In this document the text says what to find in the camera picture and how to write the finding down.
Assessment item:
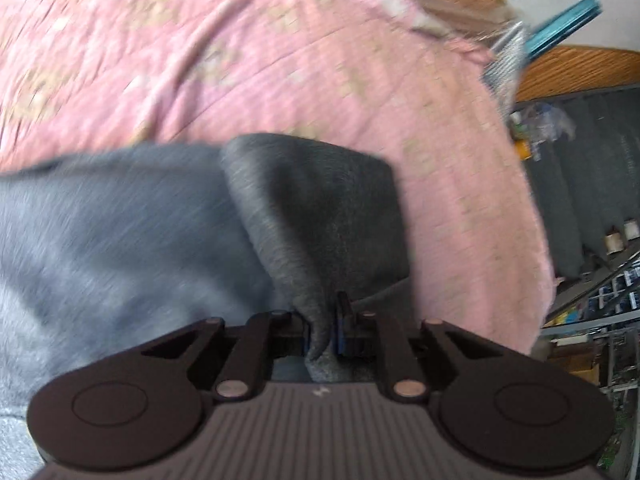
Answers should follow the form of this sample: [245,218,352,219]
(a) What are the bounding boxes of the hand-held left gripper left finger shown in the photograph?
[141,310,310,403]

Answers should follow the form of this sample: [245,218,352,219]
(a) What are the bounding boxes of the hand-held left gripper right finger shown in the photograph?
[334,291,501,403]

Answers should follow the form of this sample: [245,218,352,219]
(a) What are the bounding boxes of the grey pants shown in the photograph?
[0,132,418,480]

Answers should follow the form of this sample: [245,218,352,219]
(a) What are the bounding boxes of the pink bear printed blanket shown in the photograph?
[0,0,558,356]

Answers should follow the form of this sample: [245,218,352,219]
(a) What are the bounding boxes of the clear plastic bag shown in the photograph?
[509,101,577,161]

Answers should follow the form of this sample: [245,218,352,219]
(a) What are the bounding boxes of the clear bubble wrap sheet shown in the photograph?
[400,0,531,116]

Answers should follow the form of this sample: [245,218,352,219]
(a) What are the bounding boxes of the wooden board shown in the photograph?
[514,45,640,103]

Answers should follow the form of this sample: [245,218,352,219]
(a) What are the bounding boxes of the teal rolled mat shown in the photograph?
[525,0,605,60]

